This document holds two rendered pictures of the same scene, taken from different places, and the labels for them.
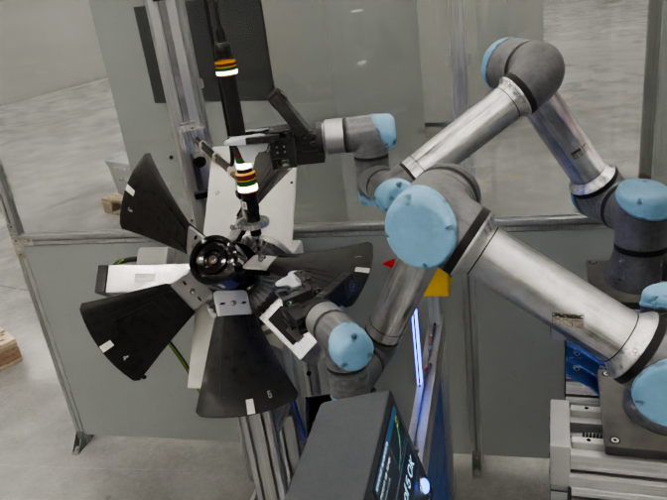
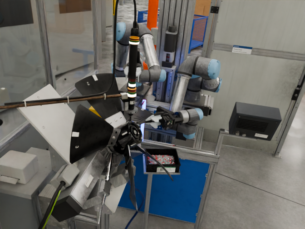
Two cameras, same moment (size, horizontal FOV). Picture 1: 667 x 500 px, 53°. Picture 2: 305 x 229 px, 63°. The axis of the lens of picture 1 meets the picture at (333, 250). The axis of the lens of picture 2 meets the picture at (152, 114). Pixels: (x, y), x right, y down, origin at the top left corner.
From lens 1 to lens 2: 1.95 m
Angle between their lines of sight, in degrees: 85
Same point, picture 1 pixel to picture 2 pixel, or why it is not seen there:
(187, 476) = not seen: outside the picture
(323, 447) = (254, 112)
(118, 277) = (80, 193)
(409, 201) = (218, 62)
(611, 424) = (196, 104)
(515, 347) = not seen: hidden behind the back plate
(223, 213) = (56, 135)
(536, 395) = not seen: hidden behind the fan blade
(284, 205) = (71, 114)
